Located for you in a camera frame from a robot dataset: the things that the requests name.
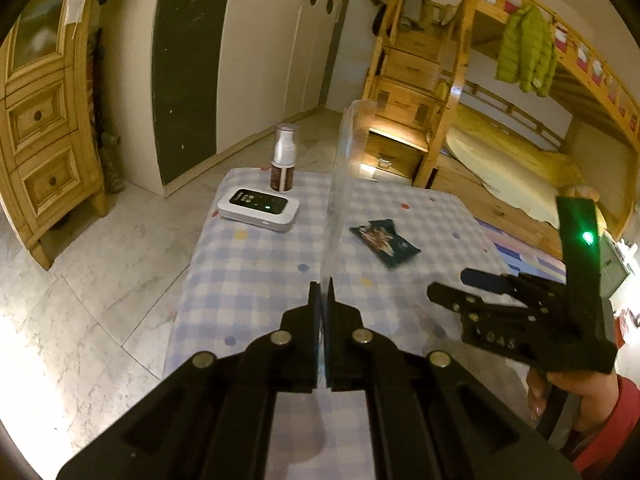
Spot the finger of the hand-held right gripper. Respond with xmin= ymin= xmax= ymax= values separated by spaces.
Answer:
xmin=427 ymin=282 xmax=532 ymax=324
xmin=460 ymin=267 xmax=571 ymax=312

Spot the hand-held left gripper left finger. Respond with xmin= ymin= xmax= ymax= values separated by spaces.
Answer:
xmin=56 ymin=281 xmax=322 ymax=480

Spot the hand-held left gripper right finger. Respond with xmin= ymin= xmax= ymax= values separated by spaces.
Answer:
xmin=325 ymin=287 xmax=582 ymax=480

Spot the clear plastic packaging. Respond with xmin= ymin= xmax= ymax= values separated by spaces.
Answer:
xmin=322 ymin=99 xmax=391 ymax=301

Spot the person's right hand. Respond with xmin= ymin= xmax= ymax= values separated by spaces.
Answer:
xmin=525 ymin=372 xmax=621 ymax=433

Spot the grey nightstand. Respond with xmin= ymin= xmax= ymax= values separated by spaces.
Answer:
xmin=597 ymin=232 xmax=633 ymax=306

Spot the wooden bunk bed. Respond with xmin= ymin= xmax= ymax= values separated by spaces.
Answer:
xmin=425 ymin=0 xmax=640 ymax=261

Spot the dark snack wrapper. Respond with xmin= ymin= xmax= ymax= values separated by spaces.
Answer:
xmin=348 ymin=218 xmax=422 ymax=271

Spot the blue checked tablecloth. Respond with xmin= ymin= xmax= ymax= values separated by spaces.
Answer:
xmin=162 ymin=167 xmax=531 ymax=480

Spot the pale yellow mattress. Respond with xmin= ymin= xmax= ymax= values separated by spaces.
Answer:
xmin=445 ymin=125 xmax=561 ymax=223

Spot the yellow blanket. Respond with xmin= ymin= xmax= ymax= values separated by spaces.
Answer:
xmin=452 ymin=102 xmax=588 ymax=196

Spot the white electronic device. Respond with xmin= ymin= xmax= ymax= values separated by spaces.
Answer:
xmin=216 ymin=186 xmax=302 ymax=234

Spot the white spray bottle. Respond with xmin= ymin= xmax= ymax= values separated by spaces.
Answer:
xmin=270 ymin=122 xmax=298 ymax=193

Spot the wooden staircase with drawers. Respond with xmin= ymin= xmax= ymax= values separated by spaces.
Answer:
xmin=360 ymin=0 xmax=473 ymax=191

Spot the green puffer jacket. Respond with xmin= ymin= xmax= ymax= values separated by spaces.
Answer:
xmin=495 ymin=2 xmax=558 ymax=98

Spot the dark patterned cloth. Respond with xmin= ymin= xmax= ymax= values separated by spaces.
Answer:
xmin=87 ymin=30 xmax=126 ymax=196

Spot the olive clothes pile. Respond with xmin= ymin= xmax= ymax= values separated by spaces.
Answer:
xmin=367 ymin=0 xmax=461 ymax=33

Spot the white wardrobe with round holes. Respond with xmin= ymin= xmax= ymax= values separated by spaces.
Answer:
xmin=97 ymin=0 xmax=361 ymax=198

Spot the wooden cabinet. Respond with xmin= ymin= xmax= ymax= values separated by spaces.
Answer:
xmin=0 ymin=0 xmax=111 ymax=271

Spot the white paper tag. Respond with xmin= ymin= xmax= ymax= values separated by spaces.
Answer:
xmin=62 ymin=0 xmax=88 ymax=26

